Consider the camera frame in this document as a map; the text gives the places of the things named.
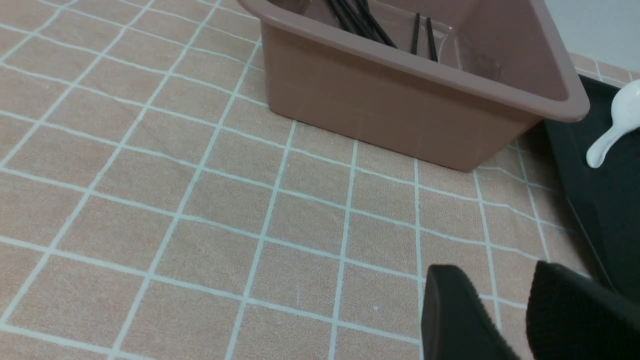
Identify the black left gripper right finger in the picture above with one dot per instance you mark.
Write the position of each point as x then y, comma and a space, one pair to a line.
570, 317

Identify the dark green tray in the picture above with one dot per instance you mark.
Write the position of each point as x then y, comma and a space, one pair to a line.
604, 200

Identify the brown plastic bin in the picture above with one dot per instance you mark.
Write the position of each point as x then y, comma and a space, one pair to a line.
502, 68

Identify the white ceramic spoon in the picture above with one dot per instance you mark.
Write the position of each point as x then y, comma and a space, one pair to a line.
625, 115

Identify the black chopstick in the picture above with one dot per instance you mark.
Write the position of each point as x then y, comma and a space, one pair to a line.
355, 19
415, 34
433, 52
338, 13
382, 33
365, 17

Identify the orange grid tablecloth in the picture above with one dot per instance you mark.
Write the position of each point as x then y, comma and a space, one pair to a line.
153, 207

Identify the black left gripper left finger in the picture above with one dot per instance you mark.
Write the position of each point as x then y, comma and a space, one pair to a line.
455, 324

